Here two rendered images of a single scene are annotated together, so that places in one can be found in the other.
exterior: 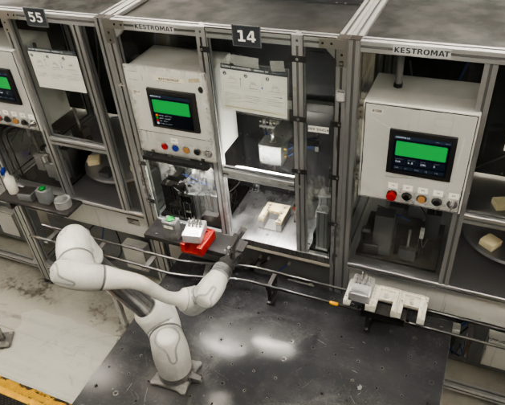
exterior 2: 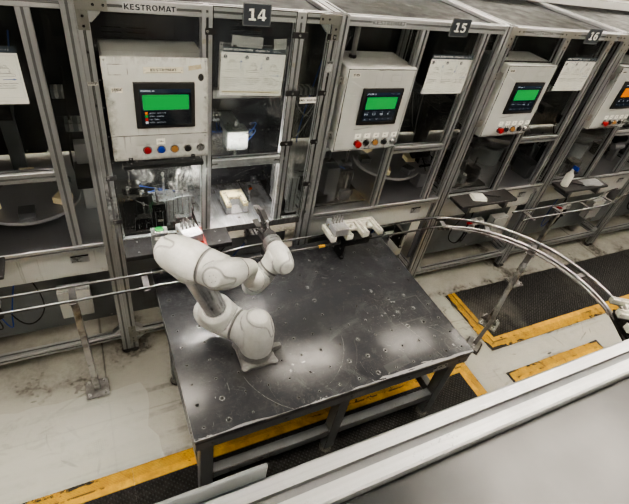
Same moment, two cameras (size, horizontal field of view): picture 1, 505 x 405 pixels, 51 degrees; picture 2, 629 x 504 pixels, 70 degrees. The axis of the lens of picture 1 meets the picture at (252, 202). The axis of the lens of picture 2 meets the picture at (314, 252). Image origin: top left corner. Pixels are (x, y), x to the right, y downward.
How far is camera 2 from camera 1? 159 cm
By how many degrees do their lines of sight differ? 44
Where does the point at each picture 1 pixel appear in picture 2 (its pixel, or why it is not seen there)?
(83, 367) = (71, 443)
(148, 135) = (127, 141)
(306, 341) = (316, 282)
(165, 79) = (160, 69)
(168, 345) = (267, 322)
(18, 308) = not seen: outside the picture
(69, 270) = (229, 267)
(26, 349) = not seen: outside the picture
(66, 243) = (192, 249)
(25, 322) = not seen: outside the picture
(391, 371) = (376, 273)
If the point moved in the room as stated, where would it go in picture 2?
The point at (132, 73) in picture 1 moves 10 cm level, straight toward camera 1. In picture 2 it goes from (114, 67) to (134, 74)
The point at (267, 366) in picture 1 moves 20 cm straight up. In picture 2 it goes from (310, 310) to (316, 284)
